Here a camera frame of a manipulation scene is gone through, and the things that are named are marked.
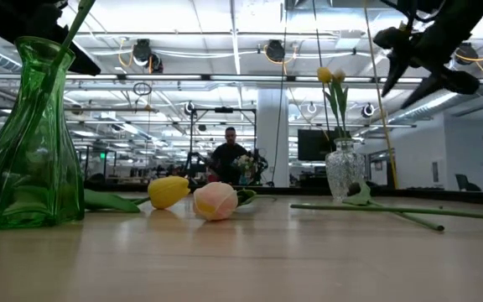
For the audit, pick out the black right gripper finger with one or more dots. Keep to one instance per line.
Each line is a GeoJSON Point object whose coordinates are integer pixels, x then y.
{"type": "Point", "coordinates": [461, 81]}
{"type": "Point", "coordinates": [396, 46]}

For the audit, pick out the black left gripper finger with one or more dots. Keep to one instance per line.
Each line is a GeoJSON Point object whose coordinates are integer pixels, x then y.
{"type": "Point", "coordinates": [80, 58]}

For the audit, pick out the green stem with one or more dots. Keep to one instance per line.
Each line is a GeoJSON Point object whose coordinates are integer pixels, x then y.
{"type": "Point", "coordinates": [71, 27]}

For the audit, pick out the pale cream tulip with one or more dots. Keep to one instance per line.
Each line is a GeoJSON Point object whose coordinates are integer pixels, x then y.
{"type": "Point", "coordinates": [339, 76]}

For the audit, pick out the yellow tulip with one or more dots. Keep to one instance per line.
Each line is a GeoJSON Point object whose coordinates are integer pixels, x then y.
{"type": "Point", "coordinates": [324, 74]}
{"type": "Point", "coordinates": [168, 191]}

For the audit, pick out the peach pink tulip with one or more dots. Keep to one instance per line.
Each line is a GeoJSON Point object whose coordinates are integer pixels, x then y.
{"type": "Point", "coordinates": [215, 200]}

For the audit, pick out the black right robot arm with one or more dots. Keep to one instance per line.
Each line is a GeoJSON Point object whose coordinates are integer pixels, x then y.
{"type": "Point", "coordinates": [463, 14]}

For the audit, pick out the green glass vase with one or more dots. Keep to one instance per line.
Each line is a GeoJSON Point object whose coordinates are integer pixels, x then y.
{"type": "Point", "coordinates": [27, 168]}

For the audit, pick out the clear crystal glass vase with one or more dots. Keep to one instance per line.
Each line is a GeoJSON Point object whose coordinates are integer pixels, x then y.
{"type": "Point", "coordinates": [344, 172]}

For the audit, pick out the black office chair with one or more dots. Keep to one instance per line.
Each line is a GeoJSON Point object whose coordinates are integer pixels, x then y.
{"type": "Point", "coordinates": [465, 182]}

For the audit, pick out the distant black robot station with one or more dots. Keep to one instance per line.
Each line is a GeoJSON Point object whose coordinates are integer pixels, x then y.
{"type": "Point", "coordinates": [224, 110]}

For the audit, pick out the person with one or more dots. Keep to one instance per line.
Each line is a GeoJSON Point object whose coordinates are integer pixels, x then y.
{"type": "Point", "coordinates": [226, 159]}

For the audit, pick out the distant flower bouquet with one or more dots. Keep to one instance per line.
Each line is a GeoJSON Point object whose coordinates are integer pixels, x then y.
{"type": "Point", "coordinates": [245, 165]}

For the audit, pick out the black wall monitor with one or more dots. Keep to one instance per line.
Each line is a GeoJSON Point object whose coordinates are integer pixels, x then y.
{"type": "Point", "coordinates": [315, 144]}

